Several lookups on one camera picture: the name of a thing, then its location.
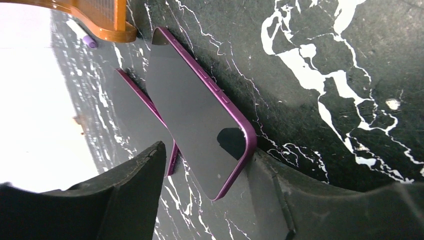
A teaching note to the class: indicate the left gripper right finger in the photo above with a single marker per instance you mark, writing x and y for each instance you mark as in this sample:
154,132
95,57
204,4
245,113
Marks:
289,205

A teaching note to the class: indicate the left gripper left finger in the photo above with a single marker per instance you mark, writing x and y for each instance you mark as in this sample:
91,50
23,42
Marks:
119,204

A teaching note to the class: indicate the purple smartphone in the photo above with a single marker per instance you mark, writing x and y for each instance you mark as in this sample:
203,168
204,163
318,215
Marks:
139,119
212,134

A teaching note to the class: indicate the purple white pen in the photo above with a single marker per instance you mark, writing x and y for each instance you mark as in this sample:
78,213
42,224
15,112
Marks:
82,34

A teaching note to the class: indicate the orange wooden shelf rack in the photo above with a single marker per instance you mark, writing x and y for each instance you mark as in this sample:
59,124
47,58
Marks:
106,19

